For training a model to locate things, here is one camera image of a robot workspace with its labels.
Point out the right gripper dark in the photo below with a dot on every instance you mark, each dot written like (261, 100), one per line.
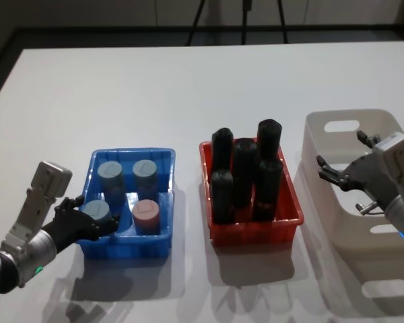
(363, 175)

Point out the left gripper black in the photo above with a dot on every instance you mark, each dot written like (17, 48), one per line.
(72, 227)

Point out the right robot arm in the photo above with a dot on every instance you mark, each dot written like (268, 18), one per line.
(395, 153)

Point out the grey-blue cylinder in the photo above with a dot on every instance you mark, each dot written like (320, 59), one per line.
(97, 210)
(110, 175)
(144, 173)

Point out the pink cylinder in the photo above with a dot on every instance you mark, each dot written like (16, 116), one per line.
(145, 217)

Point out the white plastic basket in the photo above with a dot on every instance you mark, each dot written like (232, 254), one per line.
(350, 215)

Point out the blue plastic bin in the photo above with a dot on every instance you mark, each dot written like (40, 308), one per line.
(155, 242)

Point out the black cylinder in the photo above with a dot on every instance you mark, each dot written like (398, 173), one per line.
(267, 190)
(270, 138)
(222, 148)
(222, 196)
(245, 171)

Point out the red plastic bin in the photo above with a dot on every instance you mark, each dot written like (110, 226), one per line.
(256, 233)

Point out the black tripod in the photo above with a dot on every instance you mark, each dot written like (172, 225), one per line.
(245, 20)

